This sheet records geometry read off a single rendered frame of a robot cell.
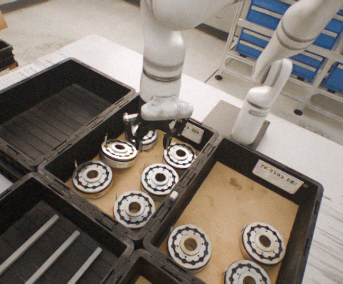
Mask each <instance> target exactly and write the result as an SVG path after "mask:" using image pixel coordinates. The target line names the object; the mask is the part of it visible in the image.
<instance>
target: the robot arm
mask: <svg viewBox="0 0 343 284"><path fill-rule="evenodd" d="M241 1H245V0H140V7H141V21H142V31H143V36H144V51H143V60H142V72H141V77H140V91H139V108H138V110H137V112H136V114H132V115H128V113H123V115H122V116H123V121H124V126H125V129H126V133H127V137H128V140H129V141H132V140H134V141H135V148H136V150H138V151H139V153H141V152H142V140H143V138H144V136H146V135H147V134H148V133H149V131H153V130H163V129H164V130H165V133H164V138H163V147H164V149H165V150H167V149H168V147H170V146H171V141H172V138H173V137H174V136H181V134H182V132H183V130H184V128H185V126H186V124H187V122H188V120H189V117H191V116H192V114H193V110H194V107H193V105H192V104H191V103H190V102H188V101H185V100H181V99H179V93H180V88H181V75H182V69H183V65H184V60H185V51H186V48H185V43H184V40H183V38H182V36H181V33H180V31H182V30H188V29H191V28H194V27H196V26H197V25H199V24H201V23H202V22H204V21H206V20H207V19H209V18H210V17H211V16H213V15H215V14H216V13H218V12H219V11H221V10H222V9H223V8H224V7H226V6H229V5H233V4H235V3H238V2H241ZM342 7H343V0H300V1H298V2H296V3H294V4H293V5H292V6H291V7H289V9H288V10H287V11H286V12H285V14H284V15H283V17H282V19H281V21H280V23H279V24H278V26H277V28H276V30H275V32H274V34H273V36H272V38H271V40H270V42H269V44H268V45H267V46H266V48H265V49H264V50H263V52H262V53H261V55H260V56H259V58H258V59H257V61H256V62H255V64H254V67H253V69H252V80H253V81H254V82H256V83H258V84H261V85H264V86H262V87H254V88H252V89H250V90H249V92H248V94H247V96H246V99H245V101H244V103H243V106H242V108H241V110H240V112H239V115H238V118H237V120H236V122H235V124H234V127H233V129H232V131H231V136H232V138H233V139H235V140H237V141H239V142H241V143H243V144H245V145H248V144H252V143H253V141H254V140H255V138H256V136H257V134H258V132H259V130H260V128H261V126H262V124H263V122H264V121H265V119H266V117H267V115H268V113H269V111H270V109H271V108H272V106H273V104H274V102H275V101H276V99H277V97H278V95H279V93H280V92H281V90H282V88H283V87H284V85H285V84H286V82H287V80H288V78H289V76H290V74H291V72H292V61H290V60H288V59H285V58H288V57H291V56H294V55H297V54H299V53H301V52H303V51H305V50H306V49H307V48H308V47H309V46H310V45H311V44H312V43H313V42H314V41H315V39H316V38H317V37H318V36H319V35H320V33H321V32H322V30H323V29H324V28H325V27H326V26H327V24H328V23H329V22H330V21H331V20H332V18H333V17H334V16H335V15H336V14H337V13H338V12H339V10H340V9H341V8H342ZM174 119H177V120H176V123H175V125H174V127H173V128H172V129H170V126H169V124H170V123H171V122H172V121H173V120H174ZM136 120H137V121H138V122H139V125H138V128H137V130H136V131H135V132H134V131H132V128H131V127H132V126H133V124H134V122H135V121H136Z"/></svg>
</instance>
